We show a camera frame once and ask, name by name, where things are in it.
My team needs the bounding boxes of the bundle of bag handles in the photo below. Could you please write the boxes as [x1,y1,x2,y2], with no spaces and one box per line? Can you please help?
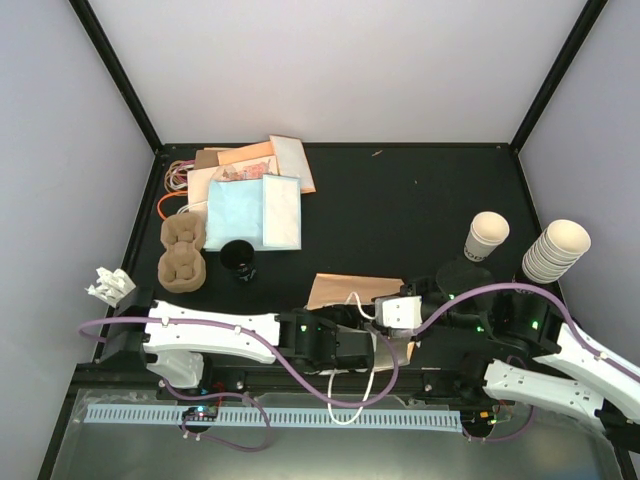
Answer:
[156,160,195,220]

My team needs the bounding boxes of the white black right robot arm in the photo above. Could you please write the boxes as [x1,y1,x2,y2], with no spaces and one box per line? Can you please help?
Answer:
[400,259,639,452]

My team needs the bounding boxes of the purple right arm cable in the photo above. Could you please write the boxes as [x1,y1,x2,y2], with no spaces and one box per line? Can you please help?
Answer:
[412,282,640,444]

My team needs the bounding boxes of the short white cup stack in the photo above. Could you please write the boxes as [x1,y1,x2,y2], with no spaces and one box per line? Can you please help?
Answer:
[463,211,510,262]

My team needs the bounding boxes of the black enclosure frame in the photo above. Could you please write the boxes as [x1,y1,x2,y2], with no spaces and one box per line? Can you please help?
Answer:
[37,1,609,479]

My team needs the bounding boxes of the brown paper takeout bag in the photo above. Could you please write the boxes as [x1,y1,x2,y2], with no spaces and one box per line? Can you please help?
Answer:
[299,272,419,427]

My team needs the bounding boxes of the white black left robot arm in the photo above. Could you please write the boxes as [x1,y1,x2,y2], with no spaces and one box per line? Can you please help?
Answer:
[100,289,376,399]

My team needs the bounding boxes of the tall white cup stack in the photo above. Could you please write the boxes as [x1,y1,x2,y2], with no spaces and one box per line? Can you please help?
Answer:
[521,219,592,285]

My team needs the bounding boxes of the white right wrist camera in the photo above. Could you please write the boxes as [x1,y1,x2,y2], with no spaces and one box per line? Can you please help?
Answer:
[372,296,423,338]

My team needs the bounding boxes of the remaining black paper cup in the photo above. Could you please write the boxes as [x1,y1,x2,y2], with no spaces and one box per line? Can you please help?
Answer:
[220,239,256,283]

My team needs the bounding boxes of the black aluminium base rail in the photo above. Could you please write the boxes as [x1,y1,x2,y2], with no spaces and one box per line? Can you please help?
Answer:
[72,361,484,405]

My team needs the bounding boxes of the light blue cable duct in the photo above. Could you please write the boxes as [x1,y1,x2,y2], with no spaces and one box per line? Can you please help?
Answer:
[84,404,463,433]

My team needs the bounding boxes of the brown white flat paper bag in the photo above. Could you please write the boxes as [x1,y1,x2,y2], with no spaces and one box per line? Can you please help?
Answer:
[270,135,316,194]

